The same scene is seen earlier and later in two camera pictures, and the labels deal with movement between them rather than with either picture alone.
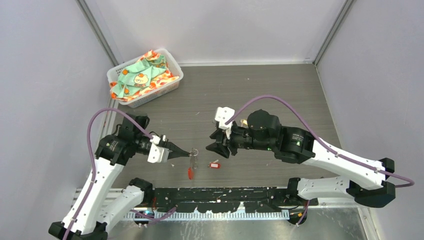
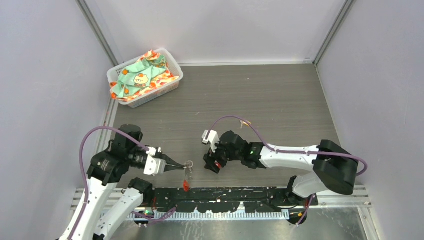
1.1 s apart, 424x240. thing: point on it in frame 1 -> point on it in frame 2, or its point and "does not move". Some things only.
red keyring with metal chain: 193,163 -> 186,185
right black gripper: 218,146 -> 210,157
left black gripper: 174,150 -> 170,163
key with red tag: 214,164 does not move
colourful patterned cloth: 150,70 does not move
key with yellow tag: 244,123 does not move
